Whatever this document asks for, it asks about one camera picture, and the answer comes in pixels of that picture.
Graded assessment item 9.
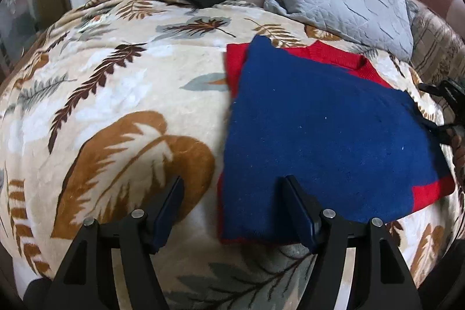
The blue and red sweater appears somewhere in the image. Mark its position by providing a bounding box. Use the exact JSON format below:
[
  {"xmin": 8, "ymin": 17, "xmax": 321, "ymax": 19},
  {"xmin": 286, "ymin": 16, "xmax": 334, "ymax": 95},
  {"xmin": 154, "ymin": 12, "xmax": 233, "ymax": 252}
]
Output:
[{"xmin": 218, "ymin": 36, "xmax": 455, "ymax": 244}]

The striped beige mattress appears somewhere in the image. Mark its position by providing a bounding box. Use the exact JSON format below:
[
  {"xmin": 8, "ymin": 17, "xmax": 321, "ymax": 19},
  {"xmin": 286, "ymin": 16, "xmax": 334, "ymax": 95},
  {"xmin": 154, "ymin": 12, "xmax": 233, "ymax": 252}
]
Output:
[{"xmin": 411, "ymin": 8, "xmax": 464, "ymax": 84}]

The leaf pattern fleece blanket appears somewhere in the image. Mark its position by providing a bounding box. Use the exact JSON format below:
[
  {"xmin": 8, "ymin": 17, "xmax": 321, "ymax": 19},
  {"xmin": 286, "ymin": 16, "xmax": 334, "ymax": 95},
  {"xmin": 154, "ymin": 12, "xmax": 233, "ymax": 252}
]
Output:
[{"xmin": 1, "ymin": 0, "xmax": 453, "ymax": 309}]

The wooden glass door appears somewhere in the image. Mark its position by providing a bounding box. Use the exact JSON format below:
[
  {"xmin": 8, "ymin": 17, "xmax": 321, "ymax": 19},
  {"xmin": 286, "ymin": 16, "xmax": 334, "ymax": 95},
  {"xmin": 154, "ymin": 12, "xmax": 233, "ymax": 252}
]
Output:
[{"xmin": 0, "ymin": 0, "xmax": 72, "ymax": 79}]

